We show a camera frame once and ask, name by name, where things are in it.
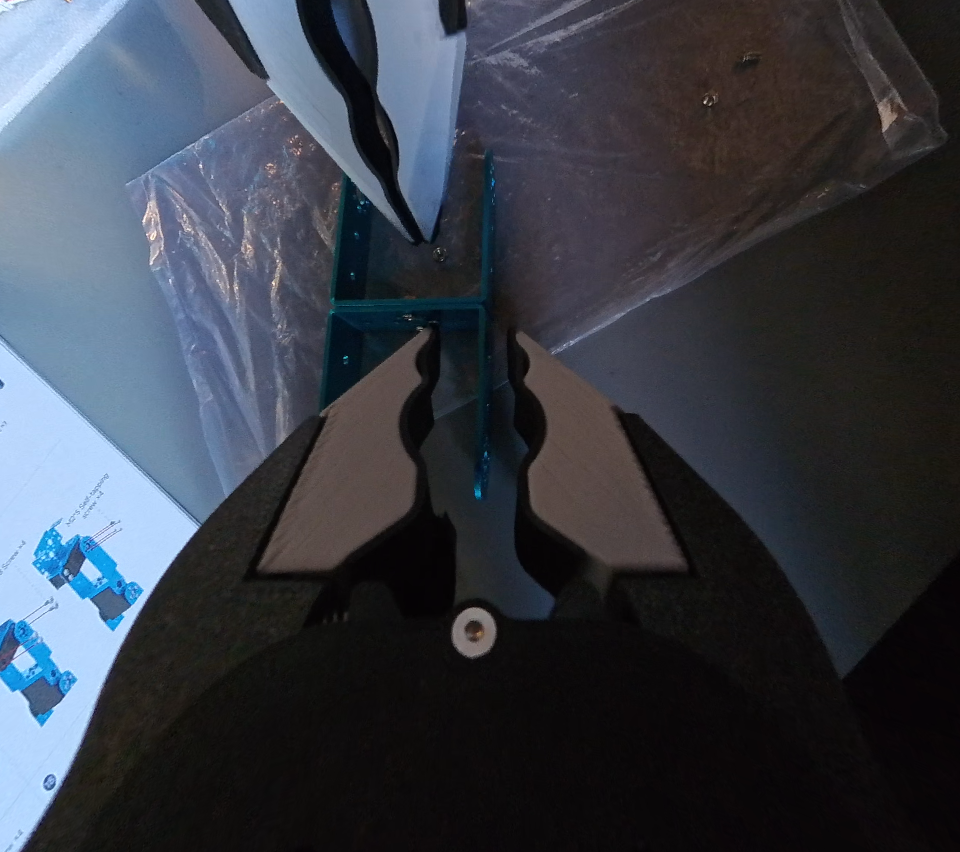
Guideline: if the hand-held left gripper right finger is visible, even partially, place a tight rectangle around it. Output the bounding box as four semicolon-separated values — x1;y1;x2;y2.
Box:
508;329;691;575

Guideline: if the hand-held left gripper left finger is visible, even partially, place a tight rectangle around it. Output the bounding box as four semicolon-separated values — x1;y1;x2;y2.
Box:
257;327;440;577

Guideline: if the blue metal bracket assembly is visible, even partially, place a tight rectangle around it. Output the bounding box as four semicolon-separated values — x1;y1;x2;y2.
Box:
318;150;500;502

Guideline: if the grey desk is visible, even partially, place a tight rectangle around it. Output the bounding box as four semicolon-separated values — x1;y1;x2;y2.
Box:
0;0;960;852

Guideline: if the white foam sheet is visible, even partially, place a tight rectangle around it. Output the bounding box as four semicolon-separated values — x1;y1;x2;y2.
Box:
0;0;181;118

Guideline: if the white instruction booklet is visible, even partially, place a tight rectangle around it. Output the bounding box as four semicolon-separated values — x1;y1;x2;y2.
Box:
0;338;200;852

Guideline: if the large clear plastic bag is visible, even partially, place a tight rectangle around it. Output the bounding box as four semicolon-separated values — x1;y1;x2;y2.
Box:
126;0;948;493

